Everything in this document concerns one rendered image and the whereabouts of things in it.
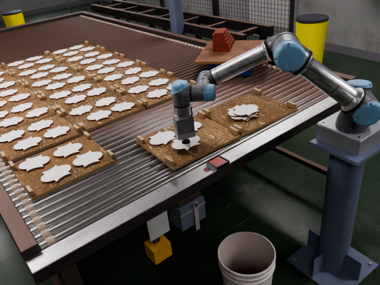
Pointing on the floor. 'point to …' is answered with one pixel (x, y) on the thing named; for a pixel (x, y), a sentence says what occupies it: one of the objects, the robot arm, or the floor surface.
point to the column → (337, 223)
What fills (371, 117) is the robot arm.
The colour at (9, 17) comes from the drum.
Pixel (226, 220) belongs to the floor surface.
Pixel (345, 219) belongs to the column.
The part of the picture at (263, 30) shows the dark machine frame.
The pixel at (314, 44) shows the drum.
